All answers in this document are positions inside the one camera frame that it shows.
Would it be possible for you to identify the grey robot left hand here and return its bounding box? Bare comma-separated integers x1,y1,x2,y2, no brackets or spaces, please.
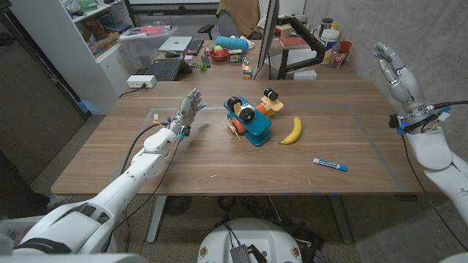
167,87,208,140

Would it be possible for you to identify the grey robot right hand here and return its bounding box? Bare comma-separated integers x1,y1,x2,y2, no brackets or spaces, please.
373,41,439,126

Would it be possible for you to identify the teal orange toy airplane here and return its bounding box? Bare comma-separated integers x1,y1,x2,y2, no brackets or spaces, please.
223,88,285,148

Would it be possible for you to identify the yellow toy banana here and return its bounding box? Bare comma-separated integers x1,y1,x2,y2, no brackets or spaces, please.
278,115,303,145

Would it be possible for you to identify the large black keyboard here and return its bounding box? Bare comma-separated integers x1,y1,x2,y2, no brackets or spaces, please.
145,58,184,82

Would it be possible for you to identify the white power strip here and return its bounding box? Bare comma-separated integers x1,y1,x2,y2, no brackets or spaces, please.
127,75,157,89

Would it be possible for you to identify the red bowl with fruit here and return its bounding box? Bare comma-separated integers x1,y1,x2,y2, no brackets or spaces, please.
209,45,230,63

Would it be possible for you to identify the small black keyboard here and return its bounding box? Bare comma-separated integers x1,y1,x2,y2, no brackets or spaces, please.
184,38,205,56

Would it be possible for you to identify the silver laptop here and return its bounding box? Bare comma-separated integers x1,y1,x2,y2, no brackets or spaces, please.
158,35,194,53

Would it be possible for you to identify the clear jar with items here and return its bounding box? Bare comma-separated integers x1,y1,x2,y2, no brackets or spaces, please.
331,49,347,69

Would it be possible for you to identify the clear plastic storage bin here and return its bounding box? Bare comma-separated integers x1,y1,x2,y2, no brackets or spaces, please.
118,26,179,70

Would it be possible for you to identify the teal yarn ball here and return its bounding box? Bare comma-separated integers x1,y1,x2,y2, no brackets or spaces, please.
214,35,250,53

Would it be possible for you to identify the black office chair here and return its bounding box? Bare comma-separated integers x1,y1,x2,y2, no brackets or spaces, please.
197,0,263,40

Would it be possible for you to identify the white plastic tub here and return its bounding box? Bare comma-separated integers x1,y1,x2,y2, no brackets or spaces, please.
320,28,340,65

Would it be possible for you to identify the black round fan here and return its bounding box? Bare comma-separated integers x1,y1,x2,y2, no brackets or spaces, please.
164,196,193,216

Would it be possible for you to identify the dark lidded bottle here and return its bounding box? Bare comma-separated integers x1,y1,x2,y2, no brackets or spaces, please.
319,18,333,37

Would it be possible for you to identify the flat white box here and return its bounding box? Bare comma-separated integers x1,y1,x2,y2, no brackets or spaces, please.
292,69,318,81

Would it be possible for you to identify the cardboard box on shelf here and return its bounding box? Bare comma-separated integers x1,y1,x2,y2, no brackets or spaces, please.
82,31,121,56

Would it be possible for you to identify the blue white marker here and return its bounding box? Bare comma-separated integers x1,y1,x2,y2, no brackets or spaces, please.
313,157,349,172

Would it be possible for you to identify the grey table leg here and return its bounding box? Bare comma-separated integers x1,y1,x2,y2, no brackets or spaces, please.
328,195,354,245
146,196,167,244

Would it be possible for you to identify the brown jacket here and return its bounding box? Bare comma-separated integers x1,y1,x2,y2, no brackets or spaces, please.
215,0,261,37

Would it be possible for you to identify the black computer monitor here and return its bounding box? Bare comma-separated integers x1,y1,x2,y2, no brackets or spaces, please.
255,0,281,70

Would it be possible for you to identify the red book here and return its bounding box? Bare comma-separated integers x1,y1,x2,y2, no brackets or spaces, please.
279,36,310,50

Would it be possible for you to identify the small brown cardboard box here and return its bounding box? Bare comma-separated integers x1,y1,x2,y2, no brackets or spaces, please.
274,23,293,39

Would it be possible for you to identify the white shelf cabinet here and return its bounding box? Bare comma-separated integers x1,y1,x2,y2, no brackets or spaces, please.
7,0,138,116

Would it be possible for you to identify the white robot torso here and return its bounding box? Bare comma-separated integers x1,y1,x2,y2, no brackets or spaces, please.
197,218,303,263

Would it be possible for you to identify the person in dark clothes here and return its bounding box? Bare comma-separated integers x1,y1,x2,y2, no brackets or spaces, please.
0,151,63,220

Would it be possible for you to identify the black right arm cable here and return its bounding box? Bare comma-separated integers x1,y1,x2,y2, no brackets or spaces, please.
423,99,468,111

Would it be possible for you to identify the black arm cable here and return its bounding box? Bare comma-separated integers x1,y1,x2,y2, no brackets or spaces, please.
118,123,170,176
423,99,468,111

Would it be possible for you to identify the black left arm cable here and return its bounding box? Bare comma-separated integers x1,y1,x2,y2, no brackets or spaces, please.
118,123,170,176

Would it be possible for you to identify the black power cord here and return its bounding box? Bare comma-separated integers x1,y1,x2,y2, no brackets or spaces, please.
118,85,147,99

